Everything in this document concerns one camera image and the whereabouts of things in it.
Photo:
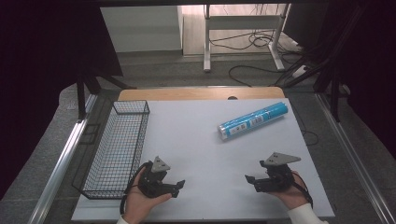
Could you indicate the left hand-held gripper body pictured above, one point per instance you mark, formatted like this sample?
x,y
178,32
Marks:
x,y
149,183

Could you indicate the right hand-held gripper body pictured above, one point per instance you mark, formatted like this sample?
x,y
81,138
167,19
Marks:
x,y
277,179

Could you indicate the person's right hand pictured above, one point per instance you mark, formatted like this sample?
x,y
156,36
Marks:
x,y
291,196

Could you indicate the person's left hand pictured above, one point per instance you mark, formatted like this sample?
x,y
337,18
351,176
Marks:
x,y
140,203

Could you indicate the white table cover sheet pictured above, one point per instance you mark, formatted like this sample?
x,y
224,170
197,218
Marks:
x,y
202,149

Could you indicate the blue cylindrical packet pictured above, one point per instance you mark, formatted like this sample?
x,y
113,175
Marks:
x,y
253,120

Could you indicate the white power strip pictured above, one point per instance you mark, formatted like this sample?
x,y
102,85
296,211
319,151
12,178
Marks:
x,y
299,71

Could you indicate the black tripod stand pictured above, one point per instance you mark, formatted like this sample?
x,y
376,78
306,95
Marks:
x,y
90,84

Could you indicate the black metal stand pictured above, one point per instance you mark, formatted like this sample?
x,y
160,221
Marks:
x,y
327,62

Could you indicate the white cabinet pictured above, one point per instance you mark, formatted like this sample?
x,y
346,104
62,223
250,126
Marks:
x,y
141,28

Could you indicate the aluminium rail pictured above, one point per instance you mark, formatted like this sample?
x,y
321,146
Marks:
x,y
355,158
60,161

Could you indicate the white metal desk frame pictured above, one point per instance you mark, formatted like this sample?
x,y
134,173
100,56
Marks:
x,y
211,34

